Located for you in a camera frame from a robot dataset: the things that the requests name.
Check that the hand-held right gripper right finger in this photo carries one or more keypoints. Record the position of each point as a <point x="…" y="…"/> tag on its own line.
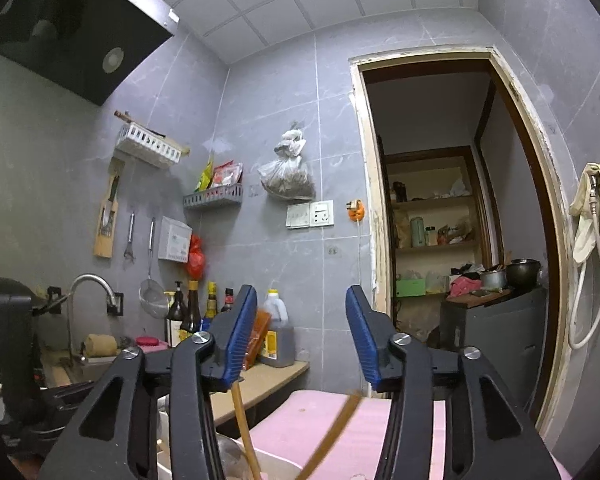
<point x="362" y="340"/>

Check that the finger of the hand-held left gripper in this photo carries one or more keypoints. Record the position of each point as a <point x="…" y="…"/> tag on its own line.
<point x="65" y="397"/>

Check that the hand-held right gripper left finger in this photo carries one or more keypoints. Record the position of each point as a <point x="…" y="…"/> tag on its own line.
<point x="242" y="335"/>

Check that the wooden chopstick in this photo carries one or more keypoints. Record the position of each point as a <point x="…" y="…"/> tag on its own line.
<point x="330" y="435"/>
<point x="245" y="430"/>

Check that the large steel spoon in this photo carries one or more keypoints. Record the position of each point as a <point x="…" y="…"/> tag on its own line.
<point x="232" y="452"/>

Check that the orange snack packet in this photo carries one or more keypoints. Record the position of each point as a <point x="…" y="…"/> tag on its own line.
<point x="260" y="335"/>

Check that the black-cap sauce bottle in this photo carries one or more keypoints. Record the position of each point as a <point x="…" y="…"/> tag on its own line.
<point x="227" y="302"/>

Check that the large oil jug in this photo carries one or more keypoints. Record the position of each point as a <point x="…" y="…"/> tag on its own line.
<point x="280" y="345"/>

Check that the yellow-cap sauce bottle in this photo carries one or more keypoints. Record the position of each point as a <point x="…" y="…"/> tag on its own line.
<point x="211" y="305"/>

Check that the dark gold-neck sauce bottle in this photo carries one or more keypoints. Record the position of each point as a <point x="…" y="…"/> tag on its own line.
<point x="192" y="310"/>

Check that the tan rolled cloth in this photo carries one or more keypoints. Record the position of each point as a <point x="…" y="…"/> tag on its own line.
<point x="100" y="345"/>

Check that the dark pump bottle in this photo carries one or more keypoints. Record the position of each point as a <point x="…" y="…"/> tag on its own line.
<point x="176" y="315"/>

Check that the green box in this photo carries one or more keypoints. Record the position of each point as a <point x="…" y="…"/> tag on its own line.
<point x="410" y="288"/>

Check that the black lidded pot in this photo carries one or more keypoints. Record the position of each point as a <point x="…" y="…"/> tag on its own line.
<point x="0" y="290"/>

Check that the red plastic bag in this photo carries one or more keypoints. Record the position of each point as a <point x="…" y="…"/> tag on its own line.
<point x="196" y="260"/>

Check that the pink floral tablecloth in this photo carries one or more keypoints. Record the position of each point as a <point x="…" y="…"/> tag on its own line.
<point x="310" y="420"/>

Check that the metal mesh strainer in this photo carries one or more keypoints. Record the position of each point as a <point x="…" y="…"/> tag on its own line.
<point x="152" y="300"/>

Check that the steel faucet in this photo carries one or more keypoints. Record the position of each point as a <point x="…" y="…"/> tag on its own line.
<point x="92" y="278"/>

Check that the pink cloth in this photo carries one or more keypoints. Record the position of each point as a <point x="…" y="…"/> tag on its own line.
<point x="462" y="287"/>

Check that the grey cabinet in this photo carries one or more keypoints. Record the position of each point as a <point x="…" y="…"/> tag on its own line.
<point x="495" y="330"/>

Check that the steel pot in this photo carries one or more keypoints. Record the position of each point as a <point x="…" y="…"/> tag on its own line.
<point x="493" y="279"/>

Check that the metal peeler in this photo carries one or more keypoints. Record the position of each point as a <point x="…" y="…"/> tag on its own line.
<point x="129" y="245"/>

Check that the wooden cutting board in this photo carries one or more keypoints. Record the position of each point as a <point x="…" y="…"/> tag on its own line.
<point x="105" y="242"/>

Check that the wooden shelf unit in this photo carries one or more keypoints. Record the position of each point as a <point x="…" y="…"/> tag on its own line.
<point x="430" y="201"/>

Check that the red snack packet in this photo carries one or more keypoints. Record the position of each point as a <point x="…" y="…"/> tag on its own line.
<point x="227" y="175"/>

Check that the clear bag of dried goods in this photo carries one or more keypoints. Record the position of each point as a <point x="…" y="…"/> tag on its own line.
<point x="287" y="177"/>

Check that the yellow snack packet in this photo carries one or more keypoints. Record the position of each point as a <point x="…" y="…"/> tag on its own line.
<point x="205" y="175"/>

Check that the kitchen knife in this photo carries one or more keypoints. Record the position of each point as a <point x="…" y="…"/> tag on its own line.
<point x="111" y="195"/>

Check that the black range hood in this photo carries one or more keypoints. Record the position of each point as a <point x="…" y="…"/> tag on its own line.
<point x="70" y="25"/>

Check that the white wall box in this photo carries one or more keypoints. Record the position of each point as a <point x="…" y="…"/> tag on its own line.
<point x="175" y="240"/>

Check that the orange wall hook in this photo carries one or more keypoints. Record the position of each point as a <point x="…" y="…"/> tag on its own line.
<point x="356" y="212"/>

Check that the white wall socket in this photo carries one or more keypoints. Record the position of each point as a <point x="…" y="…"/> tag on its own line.
<point x="310" y="215"/>

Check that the grey wall shelf basket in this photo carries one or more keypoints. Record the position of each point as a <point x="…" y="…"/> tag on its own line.
<point x="212" y="197"/>

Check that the wooden door frame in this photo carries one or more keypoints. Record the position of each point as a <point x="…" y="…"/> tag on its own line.
<point x="367" y="185"/>

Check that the white wall rack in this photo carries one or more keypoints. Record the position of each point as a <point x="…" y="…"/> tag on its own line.
<point x="147" y="144"/>

